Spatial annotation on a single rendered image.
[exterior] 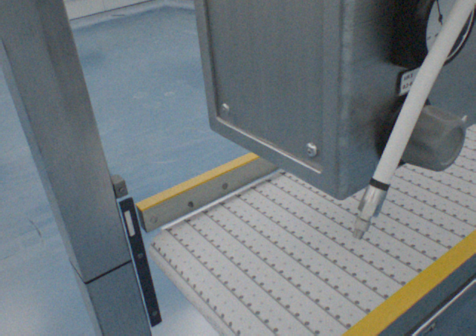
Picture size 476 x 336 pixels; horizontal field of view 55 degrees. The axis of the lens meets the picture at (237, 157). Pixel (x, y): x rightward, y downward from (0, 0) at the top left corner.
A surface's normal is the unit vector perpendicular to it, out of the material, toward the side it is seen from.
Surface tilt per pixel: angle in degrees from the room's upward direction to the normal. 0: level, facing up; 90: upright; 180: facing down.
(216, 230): 0
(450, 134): 90
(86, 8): 90
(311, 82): 90
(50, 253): 0
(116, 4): 90
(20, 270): 0
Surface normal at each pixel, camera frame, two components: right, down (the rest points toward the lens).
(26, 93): 0.59, 0.35
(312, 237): -0.08, -0.87
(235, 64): -0.80, 0.36
